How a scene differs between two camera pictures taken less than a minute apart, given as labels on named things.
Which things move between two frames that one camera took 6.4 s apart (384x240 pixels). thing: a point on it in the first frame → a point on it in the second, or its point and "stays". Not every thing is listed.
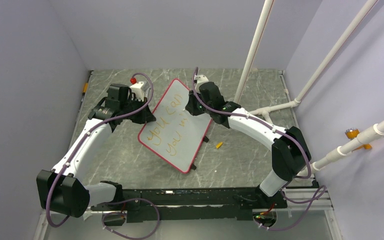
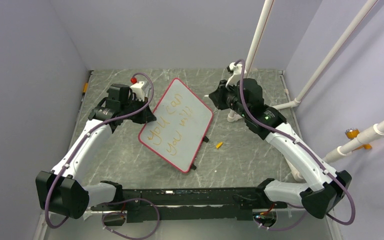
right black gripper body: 197,107 → 232,96
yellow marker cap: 219,144 stays
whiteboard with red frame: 176,136 stays
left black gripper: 145,116 stays
